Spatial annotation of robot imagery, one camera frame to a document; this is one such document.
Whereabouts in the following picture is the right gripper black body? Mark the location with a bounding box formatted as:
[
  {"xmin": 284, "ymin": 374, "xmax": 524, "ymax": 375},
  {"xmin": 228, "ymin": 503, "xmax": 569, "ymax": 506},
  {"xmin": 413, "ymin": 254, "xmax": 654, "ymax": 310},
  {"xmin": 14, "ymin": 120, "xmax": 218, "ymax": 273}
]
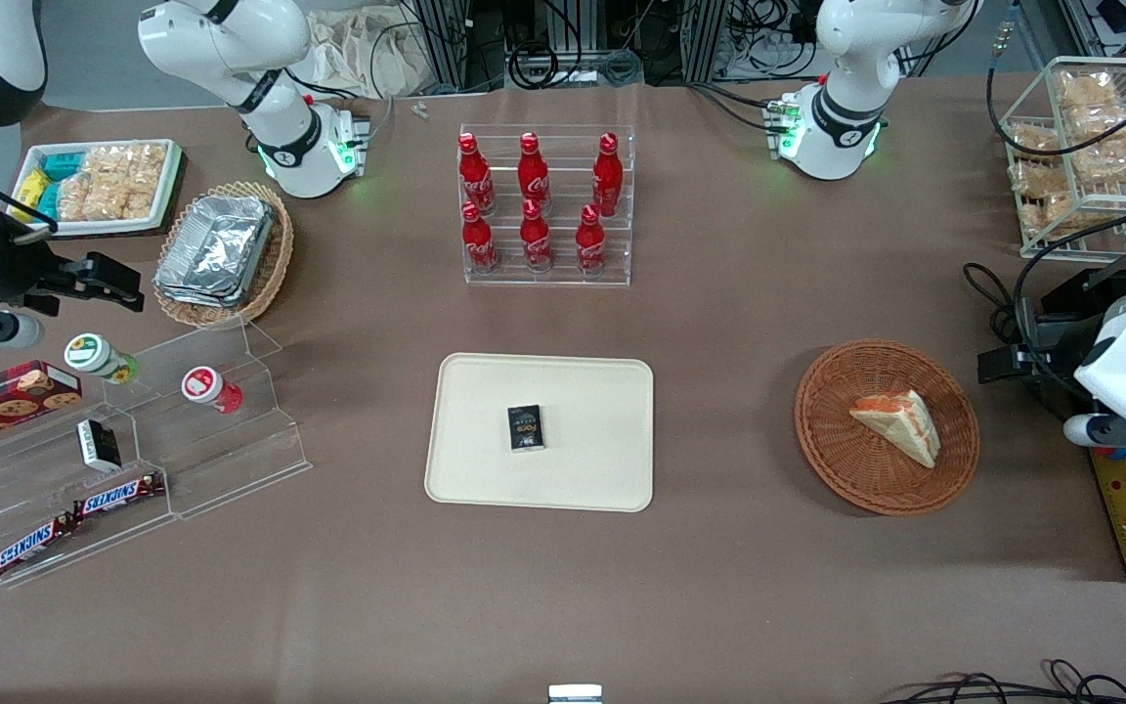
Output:
[{"xmin": 0, "ymin": 227, "xmax": 65, "ymax": 316}]

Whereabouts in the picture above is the aluminium foil tray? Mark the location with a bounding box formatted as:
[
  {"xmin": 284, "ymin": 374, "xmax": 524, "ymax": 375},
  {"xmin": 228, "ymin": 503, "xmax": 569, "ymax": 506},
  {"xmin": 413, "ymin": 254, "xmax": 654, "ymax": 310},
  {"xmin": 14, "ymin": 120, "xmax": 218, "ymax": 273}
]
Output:
[
  {"xmin": 154, "ymin": 276, "xmax": 263, "ymax": 311},
  {"xmin": 154, "ymin": 194, "xmax": 276, "ymax": 299}
]

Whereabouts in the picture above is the white rectangular snack tray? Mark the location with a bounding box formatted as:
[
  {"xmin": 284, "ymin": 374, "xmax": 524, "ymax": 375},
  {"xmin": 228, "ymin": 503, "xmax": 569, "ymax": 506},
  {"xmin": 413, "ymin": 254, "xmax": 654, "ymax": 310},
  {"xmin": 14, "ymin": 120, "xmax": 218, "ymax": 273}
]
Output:
[{"xmin": 8, "ymin": 139, "xmax": 185, "ymax": 239}]

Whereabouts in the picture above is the triangular sandwich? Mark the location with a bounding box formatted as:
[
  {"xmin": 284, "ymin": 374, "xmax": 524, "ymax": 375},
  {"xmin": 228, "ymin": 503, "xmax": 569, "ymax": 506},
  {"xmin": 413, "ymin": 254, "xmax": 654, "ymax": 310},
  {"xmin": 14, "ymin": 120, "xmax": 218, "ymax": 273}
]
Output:
[{"xmin": 849, "ymin": 390, "xmax": 942, "ymax": 468}]

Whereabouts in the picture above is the light oval wicker basket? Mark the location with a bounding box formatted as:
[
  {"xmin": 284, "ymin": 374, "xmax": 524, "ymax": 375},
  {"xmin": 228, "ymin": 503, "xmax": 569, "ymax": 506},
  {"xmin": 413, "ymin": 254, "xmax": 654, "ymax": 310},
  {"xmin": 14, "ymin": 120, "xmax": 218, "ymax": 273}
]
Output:
[{"xmin": 152, "ymin": 181, "xmax": 295, "ymax": 329}]

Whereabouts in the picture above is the brown round wicker basket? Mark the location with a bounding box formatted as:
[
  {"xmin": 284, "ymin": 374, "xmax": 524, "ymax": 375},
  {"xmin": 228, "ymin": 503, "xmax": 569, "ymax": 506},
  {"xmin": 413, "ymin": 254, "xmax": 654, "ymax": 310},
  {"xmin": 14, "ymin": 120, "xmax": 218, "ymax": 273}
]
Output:
[{"xmin": 795, "ymin": 338, "xmax": 980, "ymax": 516}]

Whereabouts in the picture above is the cream plastic tray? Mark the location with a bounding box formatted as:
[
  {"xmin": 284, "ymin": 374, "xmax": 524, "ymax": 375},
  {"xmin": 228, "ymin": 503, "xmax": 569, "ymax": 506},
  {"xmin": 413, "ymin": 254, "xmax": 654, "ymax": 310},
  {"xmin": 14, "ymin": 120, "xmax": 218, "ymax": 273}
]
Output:
[{"xmin": 424, "ymin": 353, "xmax": 655, "ymax": 513}]

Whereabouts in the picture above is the green sunflower lidded cup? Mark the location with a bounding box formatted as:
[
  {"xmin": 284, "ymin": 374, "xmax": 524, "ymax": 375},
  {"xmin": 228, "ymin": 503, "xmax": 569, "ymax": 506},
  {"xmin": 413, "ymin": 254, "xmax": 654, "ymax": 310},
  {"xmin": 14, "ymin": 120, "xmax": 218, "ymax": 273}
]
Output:
[{"xmin": 65, "ymin": 332, "xmax": 141, "ymax": 384}]

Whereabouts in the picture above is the rice cracker bag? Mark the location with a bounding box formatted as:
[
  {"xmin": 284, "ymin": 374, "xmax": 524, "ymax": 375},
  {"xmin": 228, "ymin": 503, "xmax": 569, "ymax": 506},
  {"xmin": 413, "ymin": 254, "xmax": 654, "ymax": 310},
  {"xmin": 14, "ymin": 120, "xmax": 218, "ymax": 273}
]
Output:
[
  {"xmin": 1008, "ymin": 158, "xmax": 1080, "ymax": 245},
  {"xmin": 1008, "ymin": 121, "xmax": 1062, "ymax": 159},
  {"xmin": 82, "ymin": 144, "xmax": 169, "ymax": 189},
  {"xmin": 1066, "ymin": 103, "xmax": 1126, "ymax": 187},
  {"xmin": 55, "ymin": 176, "xmax": 157, "ymax": 223},
  {"xmin": 1057, "ymin": 70, "xmax": 1123, "ymax": 110}
]

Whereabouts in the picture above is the yellow snack packet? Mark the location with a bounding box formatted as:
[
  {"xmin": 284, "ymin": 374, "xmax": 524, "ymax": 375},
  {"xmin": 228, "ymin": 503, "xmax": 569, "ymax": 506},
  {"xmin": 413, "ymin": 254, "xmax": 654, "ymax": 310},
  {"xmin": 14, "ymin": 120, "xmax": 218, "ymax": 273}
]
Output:
[{"xmin": 14, "ymin": 168, "xmax": 52, "ymax": 222}]

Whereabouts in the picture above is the black equipment box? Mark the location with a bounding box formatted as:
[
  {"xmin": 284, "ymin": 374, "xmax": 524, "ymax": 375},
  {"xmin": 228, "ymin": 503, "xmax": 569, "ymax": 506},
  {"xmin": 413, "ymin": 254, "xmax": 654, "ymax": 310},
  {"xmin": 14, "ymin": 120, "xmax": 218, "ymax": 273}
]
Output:
[{"xmin": 1011, "ymin": 262, "xmax": 1126, "ymax": 417}]

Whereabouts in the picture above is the red plaid cookie box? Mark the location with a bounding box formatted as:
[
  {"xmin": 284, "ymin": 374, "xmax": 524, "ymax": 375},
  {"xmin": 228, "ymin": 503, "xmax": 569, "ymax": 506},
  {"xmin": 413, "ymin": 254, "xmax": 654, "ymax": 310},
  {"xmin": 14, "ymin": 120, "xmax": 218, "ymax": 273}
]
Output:
[{"xmin": 0, "ymin": 362, "xmax": 83, "ymax": 453}]

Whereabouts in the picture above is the red strawberry lidded cup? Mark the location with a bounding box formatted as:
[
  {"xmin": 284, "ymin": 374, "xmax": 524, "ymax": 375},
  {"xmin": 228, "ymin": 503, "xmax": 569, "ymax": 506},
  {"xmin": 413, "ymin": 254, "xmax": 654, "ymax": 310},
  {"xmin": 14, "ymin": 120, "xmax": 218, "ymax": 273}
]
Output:
[{"xmin": 182, "ymin": 366, "xmax": 243, "ymax": 415}]

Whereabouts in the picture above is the black box with white side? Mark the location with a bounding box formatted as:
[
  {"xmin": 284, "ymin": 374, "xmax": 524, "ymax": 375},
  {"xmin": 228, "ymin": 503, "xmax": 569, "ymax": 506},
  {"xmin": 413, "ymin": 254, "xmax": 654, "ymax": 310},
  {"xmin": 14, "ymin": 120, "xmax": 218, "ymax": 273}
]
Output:
[{"xmin": 76, "ymin": 418, "xmax": 122, "ymax": 472}]

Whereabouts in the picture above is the Snickers bar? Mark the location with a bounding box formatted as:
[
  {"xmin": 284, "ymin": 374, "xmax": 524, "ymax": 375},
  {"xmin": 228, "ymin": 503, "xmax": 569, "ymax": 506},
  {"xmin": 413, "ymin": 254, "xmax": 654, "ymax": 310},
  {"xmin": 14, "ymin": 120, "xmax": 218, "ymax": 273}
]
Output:
[
  {"xmin": 72, "ymin": 473, "xmax": 165, "ymax": 519},
  {"xmin": 0, "ymin": 515, "xmax": 77, "ymax": 578}
]

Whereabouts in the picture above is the beige cloth bag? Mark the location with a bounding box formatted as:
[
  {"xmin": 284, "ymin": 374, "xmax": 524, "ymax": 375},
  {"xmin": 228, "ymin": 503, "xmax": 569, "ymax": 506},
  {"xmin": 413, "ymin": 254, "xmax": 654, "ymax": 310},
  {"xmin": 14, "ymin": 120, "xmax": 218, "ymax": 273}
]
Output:
[{"xmin": 307, "ymin": 8, "xmax": 422, "ymax": 99}]

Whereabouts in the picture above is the red Coca-Cola bottle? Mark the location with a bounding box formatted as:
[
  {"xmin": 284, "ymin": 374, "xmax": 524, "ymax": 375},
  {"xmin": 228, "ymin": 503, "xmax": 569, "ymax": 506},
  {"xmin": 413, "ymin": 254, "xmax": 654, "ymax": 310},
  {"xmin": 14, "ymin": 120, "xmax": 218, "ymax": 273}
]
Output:
[
  {"xmin": 518, "ymin": 132, "xmax": 550, "ymax": 211},
  {"xmin": 575, "ymin": 203, "xmax": 608, "ymax": 275},
  {"xmin": 520, "ymin": 198, "xmax": 554, "ymax": 272},
  {"xmin": 461, "ymin": 200, "xmax": 499, "ymax": 274},
  {"xmin": 458, "ymin": 132, "xmax": 496, "ymax": 216},
  {"xmin": 591, "ymin": 132, "xmax": 624, "ymax": 218}
]

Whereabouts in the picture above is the small black box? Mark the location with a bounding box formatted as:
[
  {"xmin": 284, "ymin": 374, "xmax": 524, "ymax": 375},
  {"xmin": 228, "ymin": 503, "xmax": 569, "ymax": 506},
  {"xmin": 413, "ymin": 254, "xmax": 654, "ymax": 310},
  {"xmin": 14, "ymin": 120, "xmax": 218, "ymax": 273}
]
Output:
[{"xmin": 507, "ymin": 404, "xmax": 546, "ymax": 453}]

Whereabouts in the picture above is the clear acrylic bottle rack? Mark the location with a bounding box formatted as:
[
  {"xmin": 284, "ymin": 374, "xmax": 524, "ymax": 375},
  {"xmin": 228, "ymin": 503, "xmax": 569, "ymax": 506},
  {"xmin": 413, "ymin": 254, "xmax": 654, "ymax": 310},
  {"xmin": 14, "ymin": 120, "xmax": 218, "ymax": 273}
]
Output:
[{"xmin": 458, "ymin": 124, "xmax": 634, "ymax": 286}]

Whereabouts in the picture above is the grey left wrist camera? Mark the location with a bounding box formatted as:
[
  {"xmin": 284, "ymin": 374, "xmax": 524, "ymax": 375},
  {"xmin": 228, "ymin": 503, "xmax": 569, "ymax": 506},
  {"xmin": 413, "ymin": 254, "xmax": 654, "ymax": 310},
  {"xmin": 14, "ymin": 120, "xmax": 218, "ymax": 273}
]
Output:
[{"xmin": 1063, "ymin": 414, "xmax": 1126, "ymax": 453}]

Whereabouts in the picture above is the black coiled cable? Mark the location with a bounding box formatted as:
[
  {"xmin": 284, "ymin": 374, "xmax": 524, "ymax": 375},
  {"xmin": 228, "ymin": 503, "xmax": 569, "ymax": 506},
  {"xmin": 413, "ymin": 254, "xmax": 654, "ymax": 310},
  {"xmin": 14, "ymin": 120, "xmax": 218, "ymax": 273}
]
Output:
[{"xmin": 962, "ymin": 261, "xmax": 1045, "ymax": 345}]

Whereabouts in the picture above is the white wire basket rack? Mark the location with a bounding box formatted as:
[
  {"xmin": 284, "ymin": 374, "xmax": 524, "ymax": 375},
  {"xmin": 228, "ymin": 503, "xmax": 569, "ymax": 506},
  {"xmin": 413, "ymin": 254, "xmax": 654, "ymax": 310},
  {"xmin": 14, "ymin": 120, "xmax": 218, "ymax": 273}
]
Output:
[{"xmin": 998, "ymin": 56, "xmax": 1126, "ymax": 261}]

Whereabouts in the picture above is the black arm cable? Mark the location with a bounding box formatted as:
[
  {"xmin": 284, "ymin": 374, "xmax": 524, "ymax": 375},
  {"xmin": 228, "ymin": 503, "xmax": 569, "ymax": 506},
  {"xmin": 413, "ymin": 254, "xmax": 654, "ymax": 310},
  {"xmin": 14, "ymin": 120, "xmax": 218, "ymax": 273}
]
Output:
[{"xmin": 986, "ymin": 0, "xmax": 1126, "ymax": 157}]

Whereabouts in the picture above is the black cable bundle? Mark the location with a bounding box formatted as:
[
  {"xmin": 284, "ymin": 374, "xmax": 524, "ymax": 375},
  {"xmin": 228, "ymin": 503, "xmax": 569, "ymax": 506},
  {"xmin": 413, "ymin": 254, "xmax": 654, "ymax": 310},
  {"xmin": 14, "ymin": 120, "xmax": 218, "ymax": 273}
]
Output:
[
  {"xmin": 878, "ymin": 658, "xmax": 1126, "ymax": 704},
  {"xmin": 507, "ymin": 39, "xmax": 644, "ymax": 91}
]

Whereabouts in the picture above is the aluminium frame rack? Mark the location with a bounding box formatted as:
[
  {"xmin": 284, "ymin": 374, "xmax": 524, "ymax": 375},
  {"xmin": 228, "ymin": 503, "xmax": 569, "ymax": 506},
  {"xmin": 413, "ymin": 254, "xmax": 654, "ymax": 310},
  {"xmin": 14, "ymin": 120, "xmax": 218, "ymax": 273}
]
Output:
[{"xmin": 411, "ymin": 0, "xmax": 507, "ymax": 96}]

